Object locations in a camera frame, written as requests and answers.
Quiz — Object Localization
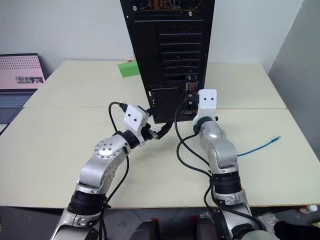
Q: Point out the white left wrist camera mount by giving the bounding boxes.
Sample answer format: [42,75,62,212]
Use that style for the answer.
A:
[123,104,151,147]

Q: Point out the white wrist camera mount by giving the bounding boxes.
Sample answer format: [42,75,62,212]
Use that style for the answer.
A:
[194,88,218,124]
[123,104,151,147]

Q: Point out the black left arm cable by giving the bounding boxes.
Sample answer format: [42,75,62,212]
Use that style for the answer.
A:
[99,101,131,240]

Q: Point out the dark rounded shape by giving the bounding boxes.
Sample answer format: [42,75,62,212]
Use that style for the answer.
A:
[131,218,161,240]
[192,215,221,240]

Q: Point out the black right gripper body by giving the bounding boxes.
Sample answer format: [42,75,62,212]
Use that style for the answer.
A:
[185,102,200,118]

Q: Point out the laptop with pink screen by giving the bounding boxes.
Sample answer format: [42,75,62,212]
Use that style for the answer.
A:
[0,52,47,126]

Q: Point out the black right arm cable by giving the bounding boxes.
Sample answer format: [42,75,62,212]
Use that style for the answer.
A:
[174,94,266,234]

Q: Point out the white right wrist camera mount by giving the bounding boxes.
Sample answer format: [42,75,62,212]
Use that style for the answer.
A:
[194,88,218,124]

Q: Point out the red and white small object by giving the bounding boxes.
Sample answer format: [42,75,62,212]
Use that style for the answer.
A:
[298,204,317,215]

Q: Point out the blue ethernet cable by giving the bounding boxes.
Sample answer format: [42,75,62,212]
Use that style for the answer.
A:
[236,136,282,158]

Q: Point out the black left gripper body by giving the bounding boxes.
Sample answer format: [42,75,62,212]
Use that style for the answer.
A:
[140,106,159,141]

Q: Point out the black computer tower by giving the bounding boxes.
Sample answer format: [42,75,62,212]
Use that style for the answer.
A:
[119,0,216,124]

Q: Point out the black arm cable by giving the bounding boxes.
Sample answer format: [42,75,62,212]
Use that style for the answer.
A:
[174,94,266,234]
[99,101,131,240]

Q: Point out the white shoe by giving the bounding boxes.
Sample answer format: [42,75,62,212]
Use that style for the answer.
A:
[258,211,279,232]

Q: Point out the green block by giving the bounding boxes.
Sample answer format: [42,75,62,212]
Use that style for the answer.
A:
[117,60,140,79]

